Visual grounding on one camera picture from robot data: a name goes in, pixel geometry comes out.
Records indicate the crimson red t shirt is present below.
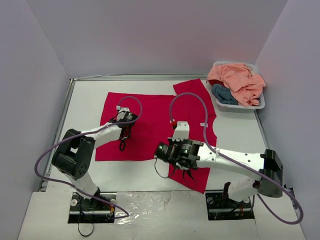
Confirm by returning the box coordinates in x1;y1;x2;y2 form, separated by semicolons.
94;78;218;195

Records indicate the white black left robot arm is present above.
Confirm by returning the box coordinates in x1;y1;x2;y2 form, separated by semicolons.
51;108;138;209

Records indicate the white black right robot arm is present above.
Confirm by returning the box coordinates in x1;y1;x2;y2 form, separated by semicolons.
154;138;283;207

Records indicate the white plastic laundry basket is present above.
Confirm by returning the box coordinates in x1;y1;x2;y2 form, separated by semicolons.
213;61;265;113

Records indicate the teal blue t shirt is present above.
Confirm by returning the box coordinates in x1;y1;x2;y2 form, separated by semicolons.
211;84;239;105

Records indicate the dark red t shirt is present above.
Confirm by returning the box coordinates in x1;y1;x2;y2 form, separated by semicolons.
207;79;224;86

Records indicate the salmon pink t shirt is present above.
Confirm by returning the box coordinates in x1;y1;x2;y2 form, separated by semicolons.
206;63;266;107

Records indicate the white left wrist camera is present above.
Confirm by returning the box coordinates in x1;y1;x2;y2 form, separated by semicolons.
116;105;130;113

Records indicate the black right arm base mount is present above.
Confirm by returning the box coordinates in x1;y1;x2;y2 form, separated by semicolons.
204;190;255;221

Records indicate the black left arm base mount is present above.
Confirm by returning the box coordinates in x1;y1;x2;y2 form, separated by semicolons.
67;192;115;224

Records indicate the black cable loop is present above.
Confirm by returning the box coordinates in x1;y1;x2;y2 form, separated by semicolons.
77;219;94;238

